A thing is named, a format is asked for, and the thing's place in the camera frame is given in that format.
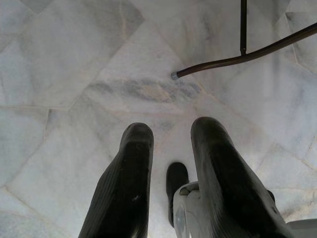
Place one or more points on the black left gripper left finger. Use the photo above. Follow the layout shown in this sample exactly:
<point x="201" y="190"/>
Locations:
<point x="126" y="188"/>

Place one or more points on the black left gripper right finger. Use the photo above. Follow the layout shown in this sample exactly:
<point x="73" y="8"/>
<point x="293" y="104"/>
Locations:
<point x="230" y="188"/>

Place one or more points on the robot silver left leg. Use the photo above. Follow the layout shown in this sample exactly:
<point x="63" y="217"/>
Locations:
<point x="190" y="213"/>

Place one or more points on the robot black left foot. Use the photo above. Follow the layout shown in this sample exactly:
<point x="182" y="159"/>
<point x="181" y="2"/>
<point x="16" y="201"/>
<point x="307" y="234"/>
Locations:
<point x="176" y="177"/>

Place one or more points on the robot grey right leg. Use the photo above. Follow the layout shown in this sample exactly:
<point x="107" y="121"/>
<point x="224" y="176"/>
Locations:
<point x="303" y="229"/>

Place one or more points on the curved brown metal furniture leg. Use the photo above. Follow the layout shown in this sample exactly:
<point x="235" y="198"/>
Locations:
<point x="223" y="62"/>

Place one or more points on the upright dark metal furniture rod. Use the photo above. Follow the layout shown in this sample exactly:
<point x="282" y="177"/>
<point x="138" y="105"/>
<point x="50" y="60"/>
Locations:
<point x="243" y="24"/>

